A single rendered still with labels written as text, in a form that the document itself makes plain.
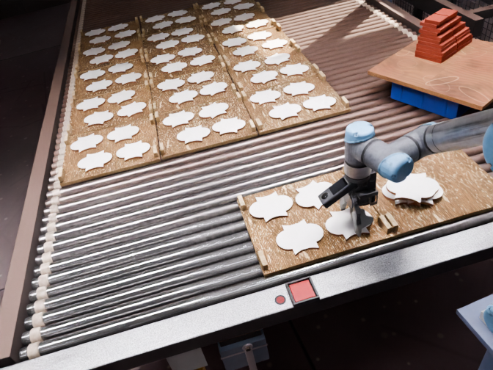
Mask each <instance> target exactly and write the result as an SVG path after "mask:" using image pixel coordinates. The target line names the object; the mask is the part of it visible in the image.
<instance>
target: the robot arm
mask: <svg viewBox="0 0 493 370"><path fill-rule="evenodd" d="M374 136H375V131H374V127H373V125H372V124H370V123H369V122H365V121H356V122H353V123H351V124H349V125H348V126H347V127H346V135H345V138H344V142H345V158H344V172H345V175H344V176H343V177H342V178H340V179H339V180H338V181H336V182H335V183H334V184H333V185H331V186H330V187H329V188H327V189H326V190H324V191H323V192H322V193H321V194H320V195H319V196H318V198H319V200H320V201H321V203H322V205H323V206H324V207H325V208H329V207H330V206H331V205H332V204H334V203H335V202H337V201H338V200H340V210H341V211H343V210H346V206H347V205H348V207H349V208H352V209H353V211H352V213H351V215H352V218H353V221H354V232H355V234H356V235H358V236H361V233H362V229H363V228H364V227H366V226H368V225H369V224H371V223H372V222H373V217H372V216H368V215H366V214H365V210H364V209H363V208H360V206H366V205H370V206H373V205H376V204H377V202H378V193H379V191H378V190H377V189H376V176H377V173H378V174H379V175H380V176H381V177H383V178H386V179H388V180H389V181H392V182H393V183H400V182H402V181H404V180H405V179H406V177H407V176H409V175H410V174H411V172H412V170H413V167H414V163H415V162H417V161H418V160H420V159H422V158H423V157H425V156H428V155H431V154H436V153H444V152H448V151H453V150H461V149H465V148H473V147H478V146H483V155H484V158H485V160H486V163H487V164H488V163H490V165H491V166H492V167H491V168H490V169H491V170H492V171H493V108H492V109H487V110H484V111H481V112H476V113H473V114H470V115H465V116H462V117H457V118H454V119H451V120H446V121H443V122H440V123H435V122H430V123H426V124H423V125H421V126H419V127H418V128H416V129H415V130H413V131H411V132H409V133H408V134H405V135H403V136H402V137H400V138H398V139H397V140H395V141H393V142H391V143H389V144H387V143H385V142H383V141H381V140H380V139H378V138H376V137H374ZM375 196H376V201H375ZM483 318H484V321H485V323H486V325H487V327H488V328H489V329H490V331H491V332H492V333H493V303H492V304H491V305H488V306H487V308H486V310H485V311H484V313H483Z"/></svg>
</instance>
